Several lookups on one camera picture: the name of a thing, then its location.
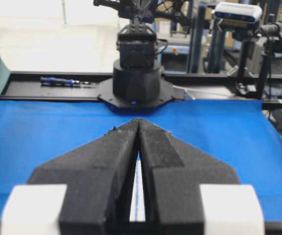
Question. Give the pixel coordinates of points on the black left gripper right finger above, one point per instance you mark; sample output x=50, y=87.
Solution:
x=192, y=192

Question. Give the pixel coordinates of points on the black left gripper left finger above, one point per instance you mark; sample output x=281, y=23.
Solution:
x=79, y=192

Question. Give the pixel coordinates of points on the blue white checkered towel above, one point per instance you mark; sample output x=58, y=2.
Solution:
x=137, y=209

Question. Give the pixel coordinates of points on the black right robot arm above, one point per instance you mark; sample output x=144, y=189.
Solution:
x=137, y=80

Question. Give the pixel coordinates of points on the blue table mat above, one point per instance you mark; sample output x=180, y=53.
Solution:
x=236, y=132

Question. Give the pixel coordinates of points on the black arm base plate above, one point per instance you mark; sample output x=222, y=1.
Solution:
x=167, y=93

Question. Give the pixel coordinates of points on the blue handled screwdriver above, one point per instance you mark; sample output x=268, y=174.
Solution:
x=52, y=81

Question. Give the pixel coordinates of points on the black camera stand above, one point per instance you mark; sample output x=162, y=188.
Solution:
x=260, y=46

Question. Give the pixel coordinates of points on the white grey depth camera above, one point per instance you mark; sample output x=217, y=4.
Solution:
x=238, y=12

